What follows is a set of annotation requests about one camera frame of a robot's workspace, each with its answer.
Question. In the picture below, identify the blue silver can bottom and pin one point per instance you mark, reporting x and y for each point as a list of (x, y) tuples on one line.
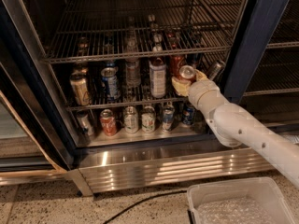
[(168, 117)]

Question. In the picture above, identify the red coke can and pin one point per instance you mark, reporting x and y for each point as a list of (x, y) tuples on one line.
[(186, 72)]

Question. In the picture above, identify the green white can right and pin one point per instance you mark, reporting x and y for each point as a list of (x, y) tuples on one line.
[(148, 118)]

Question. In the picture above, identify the green white can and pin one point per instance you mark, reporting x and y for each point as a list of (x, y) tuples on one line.
[(148, 118), (131, 123)]

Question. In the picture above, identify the blue pepsi can bottom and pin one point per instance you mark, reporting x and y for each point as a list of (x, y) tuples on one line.
[(188, 114)]

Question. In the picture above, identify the green white can left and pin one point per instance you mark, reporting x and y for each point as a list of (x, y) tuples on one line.
[(131, 123)]

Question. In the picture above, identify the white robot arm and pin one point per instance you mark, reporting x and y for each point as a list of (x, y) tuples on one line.
[(233, 125)]

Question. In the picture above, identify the top wire shelf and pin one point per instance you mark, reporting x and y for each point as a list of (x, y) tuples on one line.
[(100, 30)]

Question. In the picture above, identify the red bottle behind coke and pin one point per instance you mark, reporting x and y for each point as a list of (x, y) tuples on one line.
[(176, 60)]

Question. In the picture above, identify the open fridge door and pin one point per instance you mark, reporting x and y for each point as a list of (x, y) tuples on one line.
[(32, 139)]

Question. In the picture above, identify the silver can bottom left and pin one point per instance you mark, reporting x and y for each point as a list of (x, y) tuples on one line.
[(84, 123)]

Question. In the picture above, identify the blue pepsi can middle shelf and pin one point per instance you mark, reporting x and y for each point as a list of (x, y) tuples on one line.
[(110, 83)]

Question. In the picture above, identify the silver slim can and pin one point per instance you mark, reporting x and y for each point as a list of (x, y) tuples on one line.
[(215, 70)]

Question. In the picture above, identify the white label drink bottle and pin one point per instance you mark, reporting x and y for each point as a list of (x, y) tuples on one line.
[(157, 76)]

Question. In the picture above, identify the clear water bottle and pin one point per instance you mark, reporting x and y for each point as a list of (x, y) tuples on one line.
[(132, 65)]

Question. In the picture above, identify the dark blue fridge pillar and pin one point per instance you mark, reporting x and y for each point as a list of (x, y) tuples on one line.
[(259, 21)]

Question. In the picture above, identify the red can bottom shelf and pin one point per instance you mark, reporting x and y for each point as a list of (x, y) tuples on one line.
[(108, 122)]

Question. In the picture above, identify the wire shelf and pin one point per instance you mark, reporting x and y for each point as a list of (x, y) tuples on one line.
[(131, 96), (100, 30)]

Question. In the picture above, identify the gold can middle shelf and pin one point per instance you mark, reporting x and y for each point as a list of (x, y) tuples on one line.
[(79, 84)]

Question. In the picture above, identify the steel fridge base grille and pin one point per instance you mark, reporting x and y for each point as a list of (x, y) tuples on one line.
[(158, 162)]

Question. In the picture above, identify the middle wire shelf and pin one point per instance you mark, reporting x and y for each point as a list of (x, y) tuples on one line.
[(131, 96)]

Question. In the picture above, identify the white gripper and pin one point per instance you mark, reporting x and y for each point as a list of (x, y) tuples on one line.
[(199, 91)]

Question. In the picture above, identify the clear plastic bin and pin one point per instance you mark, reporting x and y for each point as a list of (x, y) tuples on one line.
[(255, 200)]

